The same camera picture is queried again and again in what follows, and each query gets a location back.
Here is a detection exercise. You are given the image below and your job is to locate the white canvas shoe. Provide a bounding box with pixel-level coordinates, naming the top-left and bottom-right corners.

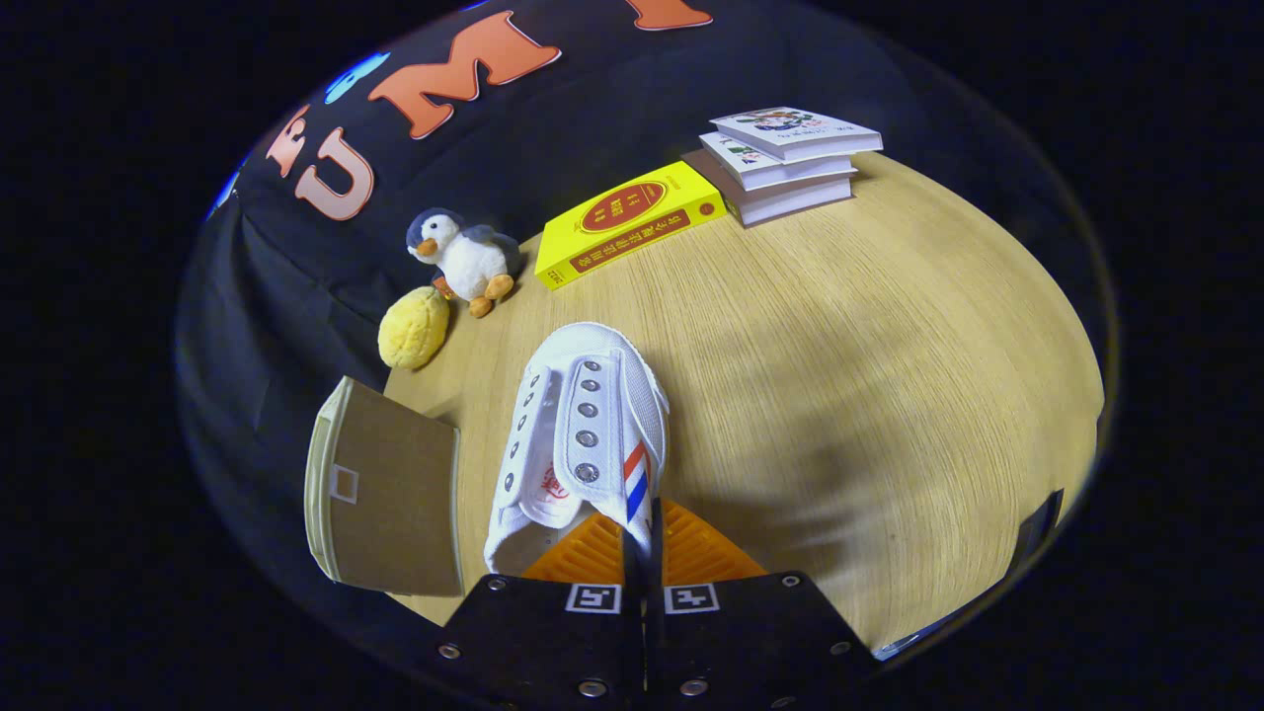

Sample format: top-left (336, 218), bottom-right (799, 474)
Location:
top-left (484, 322), bottom-right (671, 576)

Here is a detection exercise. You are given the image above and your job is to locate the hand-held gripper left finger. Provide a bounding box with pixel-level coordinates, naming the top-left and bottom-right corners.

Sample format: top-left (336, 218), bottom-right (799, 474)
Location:
top-left (434, 509), bottom-right (648, 711)

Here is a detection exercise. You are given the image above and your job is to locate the beige fabric storage box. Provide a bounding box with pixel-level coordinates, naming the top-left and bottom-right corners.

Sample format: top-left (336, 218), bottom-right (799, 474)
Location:
top-left (304, 375), bottom-right (465, 598)

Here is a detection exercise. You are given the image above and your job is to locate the yellow plush bread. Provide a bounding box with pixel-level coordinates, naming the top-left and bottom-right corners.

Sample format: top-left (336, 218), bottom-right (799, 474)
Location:
top-left (378, 286), bottom-right (450, 371)

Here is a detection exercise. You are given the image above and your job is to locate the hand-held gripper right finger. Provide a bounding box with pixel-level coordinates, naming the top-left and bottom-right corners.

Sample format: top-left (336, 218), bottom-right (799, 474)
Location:
top-left (647, 497), bottom-right (880, 711)

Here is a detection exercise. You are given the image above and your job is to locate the penguin plush toy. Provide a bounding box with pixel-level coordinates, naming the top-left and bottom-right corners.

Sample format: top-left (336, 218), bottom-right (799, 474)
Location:
top-left (405, 207), bottom-right (522, 319)

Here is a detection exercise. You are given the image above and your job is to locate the yellow book with red circle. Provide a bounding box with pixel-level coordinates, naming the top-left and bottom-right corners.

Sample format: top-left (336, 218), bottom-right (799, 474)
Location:
top-left (533, 161), bottom-right (729, 290)

